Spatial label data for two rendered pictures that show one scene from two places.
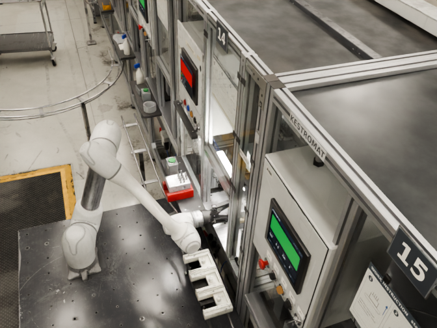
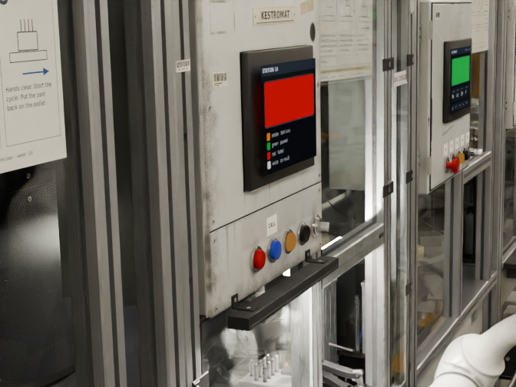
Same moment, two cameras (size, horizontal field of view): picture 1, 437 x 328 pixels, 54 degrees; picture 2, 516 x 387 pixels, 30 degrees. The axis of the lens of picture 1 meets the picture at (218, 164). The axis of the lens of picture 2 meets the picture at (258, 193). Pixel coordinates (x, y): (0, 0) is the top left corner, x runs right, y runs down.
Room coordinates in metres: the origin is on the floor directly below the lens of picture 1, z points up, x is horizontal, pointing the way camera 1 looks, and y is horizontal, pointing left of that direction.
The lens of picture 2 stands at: (2.96, 1.23, 1.79)
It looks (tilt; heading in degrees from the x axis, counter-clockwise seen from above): 11 degrees down; 227
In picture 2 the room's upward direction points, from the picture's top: 1 degrees counter-clockwise
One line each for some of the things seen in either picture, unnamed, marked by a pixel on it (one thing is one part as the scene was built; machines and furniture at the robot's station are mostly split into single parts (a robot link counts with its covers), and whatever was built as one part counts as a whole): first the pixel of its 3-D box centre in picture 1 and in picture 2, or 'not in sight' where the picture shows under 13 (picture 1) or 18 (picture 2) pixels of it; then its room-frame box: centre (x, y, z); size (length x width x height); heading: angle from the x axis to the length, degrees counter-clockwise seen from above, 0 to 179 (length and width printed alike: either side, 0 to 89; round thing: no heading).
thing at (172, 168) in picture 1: (173, 167); not in sight; (1.96, 0.27, 0.97); 0.08 x 0.08 x 0.12; 22
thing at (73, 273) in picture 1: (82, 263); not in sight; (1.41, 0.73, 0.71); 0.22 x 0.18 x 0.06; 22
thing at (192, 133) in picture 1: (185, 117); (286, 283); (1.93, 0.19, 1.37); 0.36 x 0.04 x 0.04; 22
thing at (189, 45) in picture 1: (210, 75); (203, 132); (1.99, 0.07, 1.60); 0.42 x 0.29 x 0.46; 22
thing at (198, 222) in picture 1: (197, 218); not in sight; (1.53, 0.10, 1.00); 0.09 x 0.06 x 0.09; 22
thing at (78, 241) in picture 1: (78, 243); not in sight; (1.44, 0.73, 0.85); 0.18 x 0.16 x 0.22; 3
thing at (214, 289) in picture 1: (206, 284); not in sight; (1.23, 0.03, 0.84); 0.36 x 0.14 x 0.10; 22
